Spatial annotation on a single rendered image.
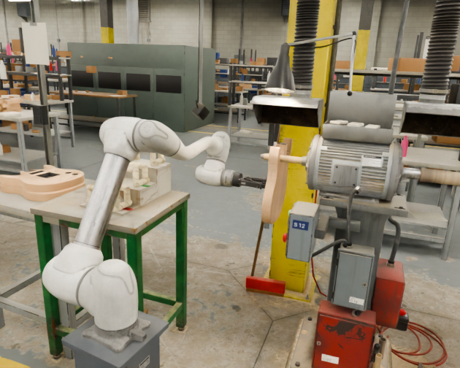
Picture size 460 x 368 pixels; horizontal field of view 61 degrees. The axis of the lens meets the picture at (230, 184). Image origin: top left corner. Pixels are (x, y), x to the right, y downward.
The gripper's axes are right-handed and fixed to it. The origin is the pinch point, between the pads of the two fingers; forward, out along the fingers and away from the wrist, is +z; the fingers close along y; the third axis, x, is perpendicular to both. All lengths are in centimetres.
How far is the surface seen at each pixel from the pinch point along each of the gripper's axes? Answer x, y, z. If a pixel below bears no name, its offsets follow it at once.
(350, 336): -56, 25, 48
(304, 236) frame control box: -9.1, 41.9, 24.1
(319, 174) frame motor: 12.0, 19.5, 24.6
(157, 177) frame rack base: -5, 2, -64
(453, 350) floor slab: -101, -67, 113
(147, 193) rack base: -12, 12, -64
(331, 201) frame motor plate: 1.1, 19.6, 31.4
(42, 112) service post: 18, -40, -185
